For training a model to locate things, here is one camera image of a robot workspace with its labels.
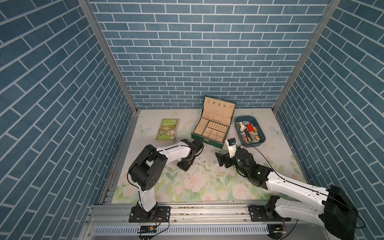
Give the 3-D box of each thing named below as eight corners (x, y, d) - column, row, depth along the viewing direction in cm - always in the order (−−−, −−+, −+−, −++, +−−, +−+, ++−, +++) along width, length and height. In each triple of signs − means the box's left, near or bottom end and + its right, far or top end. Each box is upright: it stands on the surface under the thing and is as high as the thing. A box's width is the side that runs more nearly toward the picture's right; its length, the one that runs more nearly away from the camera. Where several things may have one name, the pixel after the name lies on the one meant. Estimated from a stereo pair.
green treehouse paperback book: (156, 143, 102) (155, 140, 100) (161, 121, 115) (160, 118, 113) (176, 143, 102) (176, 141, 100) (179, 121, 115) (178, 118, 113)
